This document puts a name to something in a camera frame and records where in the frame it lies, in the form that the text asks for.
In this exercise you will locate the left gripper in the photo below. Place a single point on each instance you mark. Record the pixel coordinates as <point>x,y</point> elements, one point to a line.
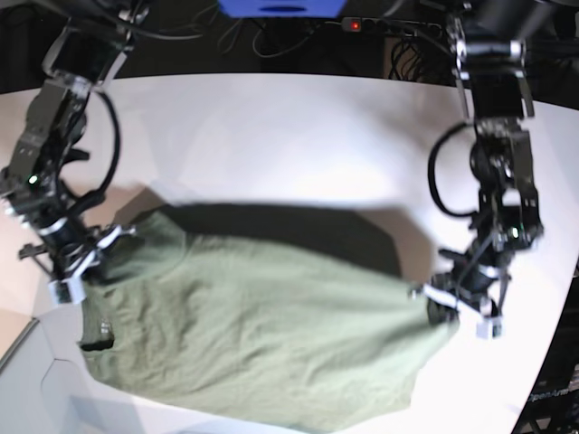
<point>476,285</point>

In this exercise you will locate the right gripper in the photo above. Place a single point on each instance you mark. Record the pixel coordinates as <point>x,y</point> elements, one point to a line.
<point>70,249</point>

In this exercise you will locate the olive green t-shirt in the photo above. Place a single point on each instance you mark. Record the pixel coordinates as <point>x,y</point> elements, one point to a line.
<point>283,315</point>

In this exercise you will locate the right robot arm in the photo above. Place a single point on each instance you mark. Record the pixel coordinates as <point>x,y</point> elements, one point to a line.
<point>83,59</point>

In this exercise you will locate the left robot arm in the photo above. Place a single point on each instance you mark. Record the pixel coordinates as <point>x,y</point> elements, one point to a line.
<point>487,41</point>

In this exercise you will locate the black power strip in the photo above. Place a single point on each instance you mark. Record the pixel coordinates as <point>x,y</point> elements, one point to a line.
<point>390,28</point>

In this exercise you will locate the blue box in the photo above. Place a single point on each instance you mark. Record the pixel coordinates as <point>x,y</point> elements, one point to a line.
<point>282,8</point>

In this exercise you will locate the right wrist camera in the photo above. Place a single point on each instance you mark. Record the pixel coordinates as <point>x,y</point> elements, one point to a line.
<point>67,291</point>

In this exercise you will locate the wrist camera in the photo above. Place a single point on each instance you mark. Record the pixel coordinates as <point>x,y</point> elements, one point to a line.
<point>67,291</point>
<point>489,328</point>

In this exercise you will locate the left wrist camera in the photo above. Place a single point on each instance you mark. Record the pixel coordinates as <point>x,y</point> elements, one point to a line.
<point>489,328</point>

